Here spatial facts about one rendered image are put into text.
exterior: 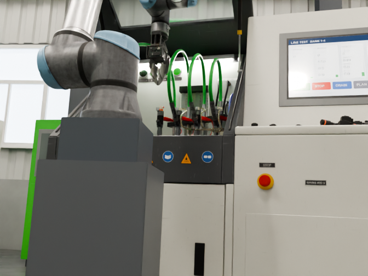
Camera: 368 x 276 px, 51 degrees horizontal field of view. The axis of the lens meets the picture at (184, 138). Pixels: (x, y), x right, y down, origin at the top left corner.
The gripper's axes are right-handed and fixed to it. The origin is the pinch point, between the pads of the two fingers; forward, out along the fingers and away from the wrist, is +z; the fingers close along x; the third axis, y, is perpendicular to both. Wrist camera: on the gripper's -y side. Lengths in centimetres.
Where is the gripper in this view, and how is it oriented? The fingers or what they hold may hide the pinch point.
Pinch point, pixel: (158, 82)
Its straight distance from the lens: 163.8
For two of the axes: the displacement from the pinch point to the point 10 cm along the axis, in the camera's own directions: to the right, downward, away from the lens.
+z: -0.4, 9.8, -1.7
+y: -2.6, -1.8, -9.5
